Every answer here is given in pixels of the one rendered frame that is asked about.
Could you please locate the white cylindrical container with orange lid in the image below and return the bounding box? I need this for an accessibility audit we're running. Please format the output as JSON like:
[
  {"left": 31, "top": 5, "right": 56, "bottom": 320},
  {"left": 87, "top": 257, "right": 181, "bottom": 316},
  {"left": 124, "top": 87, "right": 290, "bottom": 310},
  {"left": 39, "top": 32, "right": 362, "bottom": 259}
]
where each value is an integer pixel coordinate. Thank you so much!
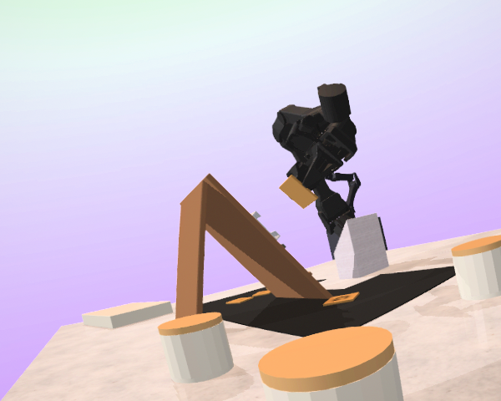
[
  {"left": 451, "top": 236, "right": 501, "bottom": 301},
  {"left": 158, "top": 312, "right": 234, "bottom": 383},
  {"left": 258, "top": 326, "right": 404, "bottom": 401}
]

